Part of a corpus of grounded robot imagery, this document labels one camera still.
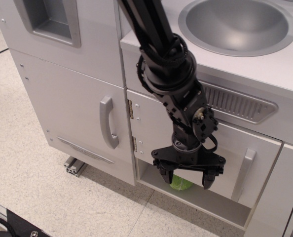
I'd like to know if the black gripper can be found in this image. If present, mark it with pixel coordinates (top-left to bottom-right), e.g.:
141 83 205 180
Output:
151 138 226 190

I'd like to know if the white cabinet door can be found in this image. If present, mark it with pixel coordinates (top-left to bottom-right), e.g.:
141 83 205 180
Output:
127 90 282 207

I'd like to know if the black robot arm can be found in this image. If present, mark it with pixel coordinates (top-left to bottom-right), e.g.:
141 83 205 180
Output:
119 0 226 189

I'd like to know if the white toy kitchen cabinet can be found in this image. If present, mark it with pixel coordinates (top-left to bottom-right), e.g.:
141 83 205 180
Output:
0 0 293 237

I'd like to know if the green toy cabbage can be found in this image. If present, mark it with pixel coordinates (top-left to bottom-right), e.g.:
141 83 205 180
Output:
170 175 193 191

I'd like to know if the lower metal hinge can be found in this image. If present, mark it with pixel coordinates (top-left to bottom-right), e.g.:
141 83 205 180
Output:
132 136 137 152

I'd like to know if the metal hinge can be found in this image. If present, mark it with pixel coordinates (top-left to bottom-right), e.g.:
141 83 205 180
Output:
128 99 134 119
132 136 137 152

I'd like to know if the upper metal hinge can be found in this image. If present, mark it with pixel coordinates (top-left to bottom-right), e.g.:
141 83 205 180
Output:
128 99 134 119

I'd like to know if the grey vent panel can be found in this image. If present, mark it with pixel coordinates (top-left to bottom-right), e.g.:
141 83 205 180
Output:
202 82 278 124

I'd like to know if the aluminium extrusion bar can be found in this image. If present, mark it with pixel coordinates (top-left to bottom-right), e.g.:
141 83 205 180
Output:
64 156 87 177

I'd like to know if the silver decorative trim strip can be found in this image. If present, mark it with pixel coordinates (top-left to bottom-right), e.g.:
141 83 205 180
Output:
57 136 115 164

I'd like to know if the silver sink bowl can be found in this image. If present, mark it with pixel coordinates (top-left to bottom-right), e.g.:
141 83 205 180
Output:
178 0 293 57

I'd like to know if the grey cabinet door handle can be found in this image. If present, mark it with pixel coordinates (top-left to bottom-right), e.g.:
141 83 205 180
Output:
231 148 256 202

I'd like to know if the grey left door handle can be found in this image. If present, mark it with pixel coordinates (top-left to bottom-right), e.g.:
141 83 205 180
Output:
99 96 119 149

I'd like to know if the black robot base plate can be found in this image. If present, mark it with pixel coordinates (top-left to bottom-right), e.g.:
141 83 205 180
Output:
6 209 50 237

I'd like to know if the black braided base cable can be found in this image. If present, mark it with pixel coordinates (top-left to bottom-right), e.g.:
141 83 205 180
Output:
0 215 19 237

